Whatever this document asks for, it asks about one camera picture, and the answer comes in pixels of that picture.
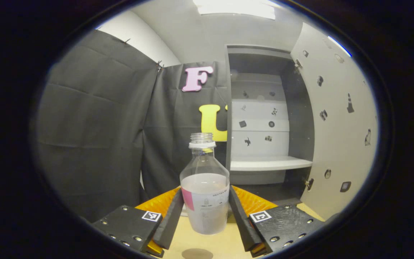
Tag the black backdrop cloth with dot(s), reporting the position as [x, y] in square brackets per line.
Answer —
[95, 126]

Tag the dark grey cabinet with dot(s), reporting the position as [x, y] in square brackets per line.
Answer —
[298, 126]

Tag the clear plastic bottle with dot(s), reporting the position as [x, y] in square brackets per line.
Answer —
[205, 201]

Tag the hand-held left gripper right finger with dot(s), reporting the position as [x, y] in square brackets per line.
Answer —
[243, 223]

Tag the round brown coaster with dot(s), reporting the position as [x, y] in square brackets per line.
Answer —
[197, 254]

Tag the white cabinet shelf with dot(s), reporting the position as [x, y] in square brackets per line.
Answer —
[268, 163]

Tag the long ceiling light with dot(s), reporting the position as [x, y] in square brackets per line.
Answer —
[235, 8]
[340, 46]

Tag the white cabinet door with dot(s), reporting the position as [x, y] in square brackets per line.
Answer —
[336, 144]

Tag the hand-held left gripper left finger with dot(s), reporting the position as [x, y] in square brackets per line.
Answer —
[170, 223]

